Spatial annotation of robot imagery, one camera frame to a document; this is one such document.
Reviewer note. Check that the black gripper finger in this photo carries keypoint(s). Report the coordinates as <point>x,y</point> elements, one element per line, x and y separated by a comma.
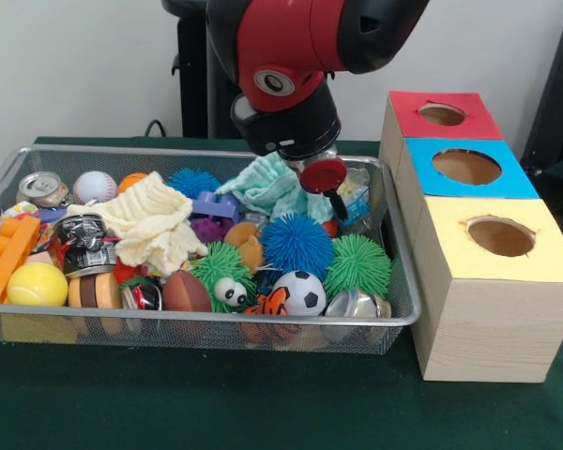
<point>338,204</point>

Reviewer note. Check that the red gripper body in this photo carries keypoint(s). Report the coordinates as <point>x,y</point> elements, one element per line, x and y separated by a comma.
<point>324,174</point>

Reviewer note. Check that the crushed clear plastic bottle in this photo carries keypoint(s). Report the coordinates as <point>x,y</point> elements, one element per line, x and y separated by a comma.
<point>358,192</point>

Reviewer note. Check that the red robot arm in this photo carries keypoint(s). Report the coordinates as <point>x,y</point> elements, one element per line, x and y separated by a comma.
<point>291,56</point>

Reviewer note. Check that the clear mesh bin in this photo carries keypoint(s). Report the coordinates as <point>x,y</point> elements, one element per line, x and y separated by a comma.
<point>216,339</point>

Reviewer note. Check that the wooden box with three holes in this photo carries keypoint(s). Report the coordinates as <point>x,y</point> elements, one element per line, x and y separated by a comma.
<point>488,328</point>

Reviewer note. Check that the mint green cloth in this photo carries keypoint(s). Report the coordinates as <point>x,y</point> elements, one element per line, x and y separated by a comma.
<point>272,183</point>

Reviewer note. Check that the large blue spiky ball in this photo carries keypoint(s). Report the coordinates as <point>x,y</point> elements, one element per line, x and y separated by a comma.
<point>298,244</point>

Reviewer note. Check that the green spiky ball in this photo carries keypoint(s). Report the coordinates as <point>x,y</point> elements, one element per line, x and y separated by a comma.
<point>358,265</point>

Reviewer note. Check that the small soccer ball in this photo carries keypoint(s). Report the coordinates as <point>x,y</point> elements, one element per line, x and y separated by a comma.
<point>300,292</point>

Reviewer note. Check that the small blue spiky ball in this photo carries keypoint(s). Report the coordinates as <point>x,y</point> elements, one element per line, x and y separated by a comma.
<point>192,182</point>

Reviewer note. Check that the green furry googly-eyed toy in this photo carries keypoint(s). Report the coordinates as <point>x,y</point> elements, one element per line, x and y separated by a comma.
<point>220,267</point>

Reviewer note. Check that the cream knitted cloth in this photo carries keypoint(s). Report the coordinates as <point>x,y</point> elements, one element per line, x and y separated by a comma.
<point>150,220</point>

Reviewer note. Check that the white baseball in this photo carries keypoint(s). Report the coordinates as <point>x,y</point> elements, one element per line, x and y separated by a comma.
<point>95,187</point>

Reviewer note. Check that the yellow tennis ball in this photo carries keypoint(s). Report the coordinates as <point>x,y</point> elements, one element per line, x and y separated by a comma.
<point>38,284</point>

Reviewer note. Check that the orange toy brick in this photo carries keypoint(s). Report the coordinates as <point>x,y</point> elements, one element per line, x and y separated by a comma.
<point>9,253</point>

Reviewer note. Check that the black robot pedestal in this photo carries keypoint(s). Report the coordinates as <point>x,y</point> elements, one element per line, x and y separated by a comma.
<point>192,84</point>

